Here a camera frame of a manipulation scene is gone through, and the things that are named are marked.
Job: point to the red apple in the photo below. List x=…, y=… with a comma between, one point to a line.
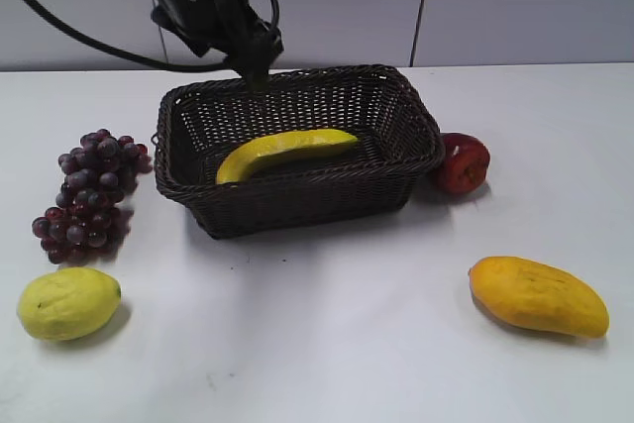
x=464, y=167

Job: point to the black wicker basket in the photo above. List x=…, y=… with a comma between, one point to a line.
x=199, y=124

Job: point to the yellow lemon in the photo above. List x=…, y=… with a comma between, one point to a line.
x=68, y=304

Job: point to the yellow mango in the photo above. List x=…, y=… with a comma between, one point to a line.
x=534, y=296

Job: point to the purple grape bunch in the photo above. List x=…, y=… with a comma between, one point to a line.
x=87, y=219

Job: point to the yellow banana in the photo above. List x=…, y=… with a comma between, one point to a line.
x=272, y=150

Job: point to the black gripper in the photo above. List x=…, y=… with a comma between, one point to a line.
x=250, y=44

